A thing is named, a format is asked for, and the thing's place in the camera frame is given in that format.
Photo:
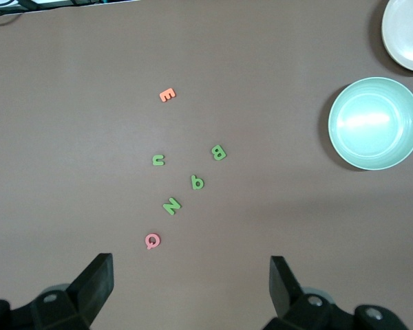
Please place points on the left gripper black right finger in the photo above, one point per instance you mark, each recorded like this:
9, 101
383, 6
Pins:
285, 295

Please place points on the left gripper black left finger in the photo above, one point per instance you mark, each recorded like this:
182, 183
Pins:
93, 292

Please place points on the green foam letter b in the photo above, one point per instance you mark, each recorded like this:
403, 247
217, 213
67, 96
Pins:
214, 152
200, 185

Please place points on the green foam letter u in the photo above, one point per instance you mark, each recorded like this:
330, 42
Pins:
155, 160

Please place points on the pink foam letter Q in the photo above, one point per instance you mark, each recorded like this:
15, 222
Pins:
147, 240

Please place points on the green foam letter N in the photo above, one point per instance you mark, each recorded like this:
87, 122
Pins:
171, 206

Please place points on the pale green plate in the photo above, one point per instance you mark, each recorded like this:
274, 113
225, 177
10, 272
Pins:
375, 123

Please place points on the orange foam letter E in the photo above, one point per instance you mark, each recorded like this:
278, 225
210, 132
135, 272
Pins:
165, 96

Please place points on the beige plate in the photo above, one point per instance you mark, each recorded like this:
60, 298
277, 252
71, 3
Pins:
406, 34

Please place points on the white table edge strip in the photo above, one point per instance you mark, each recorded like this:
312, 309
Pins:
55, 3

